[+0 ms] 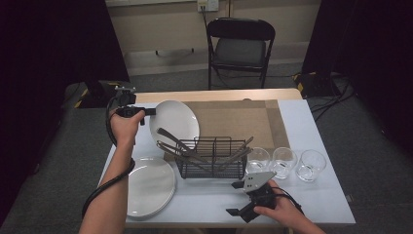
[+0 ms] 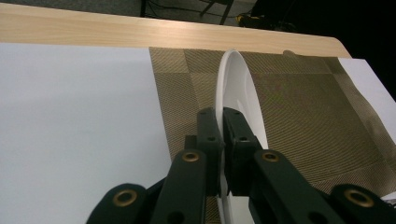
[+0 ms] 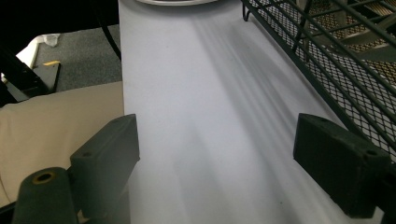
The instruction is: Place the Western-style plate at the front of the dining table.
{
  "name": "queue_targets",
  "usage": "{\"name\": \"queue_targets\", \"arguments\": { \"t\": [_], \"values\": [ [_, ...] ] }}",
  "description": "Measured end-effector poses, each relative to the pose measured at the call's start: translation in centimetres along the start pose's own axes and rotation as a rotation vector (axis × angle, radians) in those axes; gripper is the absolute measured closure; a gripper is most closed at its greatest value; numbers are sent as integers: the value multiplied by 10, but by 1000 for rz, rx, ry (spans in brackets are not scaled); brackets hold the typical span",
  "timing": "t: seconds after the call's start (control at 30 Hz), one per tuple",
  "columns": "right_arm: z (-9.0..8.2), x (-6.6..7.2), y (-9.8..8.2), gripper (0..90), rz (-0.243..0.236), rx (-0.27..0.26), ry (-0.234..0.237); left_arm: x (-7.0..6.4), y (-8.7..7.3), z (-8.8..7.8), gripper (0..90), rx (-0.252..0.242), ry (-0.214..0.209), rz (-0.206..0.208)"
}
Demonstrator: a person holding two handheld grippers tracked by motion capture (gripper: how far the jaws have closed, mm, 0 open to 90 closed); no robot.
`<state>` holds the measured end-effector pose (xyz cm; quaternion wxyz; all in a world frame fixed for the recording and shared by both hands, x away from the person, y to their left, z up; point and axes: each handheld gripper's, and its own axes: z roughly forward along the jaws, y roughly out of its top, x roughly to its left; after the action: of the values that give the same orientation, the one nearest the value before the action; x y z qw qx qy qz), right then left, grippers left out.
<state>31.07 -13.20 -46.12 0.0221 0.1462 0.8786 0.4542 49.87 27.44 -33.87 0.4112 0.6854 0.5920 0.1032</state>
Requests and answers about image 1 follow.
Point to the black folding chair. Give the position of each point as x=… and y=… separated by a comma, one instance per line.
x=240, y=31

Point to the stack of white plates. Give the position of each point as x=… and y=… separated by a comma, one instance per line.
x=149, y=188

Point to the brown woven placemat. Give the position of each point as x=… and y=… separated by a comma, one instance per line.
x=233, y=120

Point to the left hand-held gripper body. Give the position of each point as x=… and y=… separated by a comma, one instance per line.
x=128, y=112

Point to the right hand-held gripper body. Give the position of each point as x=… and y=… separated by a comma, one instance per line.
x=259, y=195

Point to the person's left hand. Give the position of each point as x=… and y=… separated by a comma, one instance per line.
x=125, y=130

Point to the black curtain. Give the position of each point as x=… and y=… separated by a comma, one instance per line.
x=48, y=48
x=373, y=48

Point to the person's right hand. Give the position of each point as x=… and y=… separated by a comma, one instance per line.
x=285, y=208

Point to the black stand base yellow stripes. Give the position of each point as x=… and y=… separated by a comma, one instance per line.
x=97, y=94

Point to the white wall outlet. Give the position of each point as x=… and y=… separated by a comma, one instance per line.
x=211, y=5

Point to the clear drinking glass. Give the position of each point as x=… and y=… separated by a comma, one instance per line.
x=284, y=164
x=310, y=167
x=258, y=162

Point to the white dinner plate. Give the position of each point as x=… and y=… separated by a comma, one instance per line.
x=175, y=120

